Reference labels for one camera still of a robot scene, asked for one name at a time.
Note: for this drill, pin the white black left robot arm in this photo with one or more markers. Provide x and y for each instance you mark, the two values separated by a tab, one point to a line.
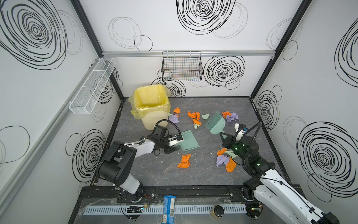
115	166

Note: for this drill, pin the yellow plastic bin liner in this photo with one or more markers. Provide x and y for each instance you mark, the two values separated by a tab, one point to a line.
151	98

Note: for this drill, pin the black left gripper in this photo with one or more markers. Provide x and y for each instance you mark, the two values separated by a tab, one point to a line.
172	147

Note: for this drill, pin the cream plastic trash bin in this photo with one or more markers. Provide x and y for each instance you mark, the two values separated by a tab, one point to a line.
149	121

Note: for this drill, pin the orange front right scrap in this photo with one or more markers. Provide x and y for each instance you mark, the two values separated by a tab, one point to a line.
231	165

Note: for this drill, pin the purple crumpled paper scrap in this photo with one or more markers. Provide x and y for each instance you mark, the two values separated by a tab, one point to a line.
174	118

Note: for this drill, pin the orange far paper scrap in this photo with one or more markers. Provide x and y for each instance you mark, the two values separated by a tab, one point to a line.
225	114

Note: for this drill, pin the black wire wall basket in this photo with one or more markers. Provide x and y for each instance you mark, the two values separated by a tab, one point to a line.
182	65

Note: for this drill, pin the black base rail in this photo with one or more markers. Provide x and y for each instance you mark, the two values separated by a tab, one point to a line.
235	193

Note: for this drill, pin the purple front paper scrap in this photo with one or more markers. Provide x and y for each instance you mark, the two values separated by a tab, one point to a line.
222	159

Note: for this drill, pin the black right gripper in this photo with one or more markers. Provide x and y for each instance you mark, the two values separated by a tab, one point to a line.
228	142

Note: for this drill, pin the orange crumpled paper scrap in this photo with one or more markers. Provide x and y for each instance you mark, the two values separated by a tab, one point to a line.
176	110

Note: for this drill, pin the black round knob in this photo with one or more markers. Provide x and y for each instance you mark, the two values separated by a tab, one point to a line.
218	211

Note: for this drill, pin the blue snack packet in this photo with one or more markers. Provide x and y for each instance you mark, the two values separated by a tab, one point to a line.
168	210

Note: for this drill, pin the green plastic dustpan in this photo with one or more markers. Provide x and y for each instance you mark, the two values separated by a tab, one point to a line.
189	141

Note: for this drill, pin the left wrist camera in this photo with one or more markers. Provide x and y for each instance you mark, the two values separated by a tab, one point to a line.
175	140

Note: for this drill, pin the green hand broom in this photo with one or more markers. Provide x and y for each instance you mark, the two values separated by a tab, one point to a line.
215	123

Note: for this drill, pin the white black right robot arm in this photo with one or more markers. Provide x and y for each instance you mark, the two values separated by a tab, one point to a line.
267	186

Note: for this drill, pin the orange front paper scrap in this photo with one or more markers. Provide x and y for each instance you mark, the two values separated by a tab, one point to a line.
185	163

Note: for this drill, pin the white wire wall shelf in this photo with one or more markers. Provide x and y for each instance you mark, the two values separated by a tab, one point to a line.
93	86

